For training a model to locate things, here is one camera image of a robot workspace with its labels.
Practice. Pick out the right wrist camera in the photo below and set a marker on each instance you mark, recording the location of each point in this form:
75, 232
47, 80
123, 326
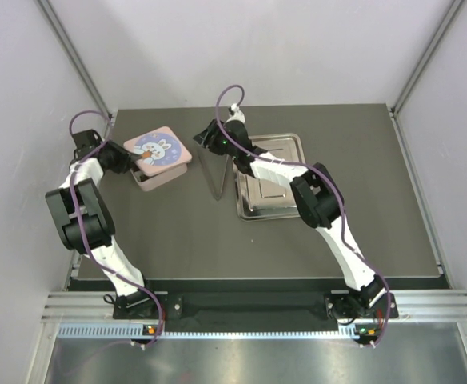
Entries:
235, 114

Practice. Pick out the grey slotted cable duct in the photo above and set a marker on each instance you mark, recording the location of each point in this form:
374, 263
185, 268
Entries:
144, 332

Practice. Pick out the right aluminium corner post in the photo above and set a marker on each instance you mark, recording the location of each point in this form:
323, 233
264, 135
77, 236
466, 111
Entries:
439, 32

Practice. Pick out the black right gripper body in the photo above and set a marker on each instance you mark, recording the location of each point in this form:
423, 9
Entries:
220, 146

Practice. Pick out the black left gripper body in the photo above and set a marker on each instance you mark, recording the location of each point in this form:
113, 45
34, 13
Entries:
117, 159

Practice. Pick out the silver tin lid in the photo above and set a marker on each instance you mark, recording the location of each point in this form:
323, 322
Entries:
158, 150

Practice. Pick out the left aluminium corner post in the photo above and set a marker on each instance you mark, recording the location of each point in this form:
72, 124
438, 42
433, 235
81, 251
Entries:
55, 23

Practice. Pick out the pink chocolate tin box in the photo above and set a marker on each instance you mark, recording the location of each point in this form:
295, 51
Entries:
148, 183

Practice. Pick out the aluminium corner post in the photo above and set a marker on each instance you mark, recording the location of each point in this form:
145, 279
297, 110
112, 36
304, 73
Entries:
55, 23
439, 32

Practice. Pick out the steel tongs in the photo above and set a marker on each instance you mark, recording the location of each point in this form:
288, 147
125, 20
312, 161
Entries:
215, 170

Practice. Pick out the aluminium frame rail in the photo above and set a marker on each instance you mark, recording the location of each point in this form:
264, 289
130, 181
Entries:
411, 305

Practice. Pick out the steel serving tray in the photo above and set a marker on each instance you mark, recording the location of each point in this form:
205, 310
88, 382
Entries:
263, 200

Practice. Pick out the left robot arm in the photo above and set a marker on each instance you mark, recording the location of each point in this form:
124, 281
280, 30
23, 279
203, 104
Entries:
84, 223

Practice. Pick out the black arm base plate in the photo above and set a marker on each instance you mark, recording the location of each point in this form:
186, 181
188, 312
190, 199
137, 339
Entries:
322, 305

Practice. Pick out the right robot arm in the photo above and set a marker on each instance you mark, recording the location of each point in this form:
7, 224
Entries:
319, 203

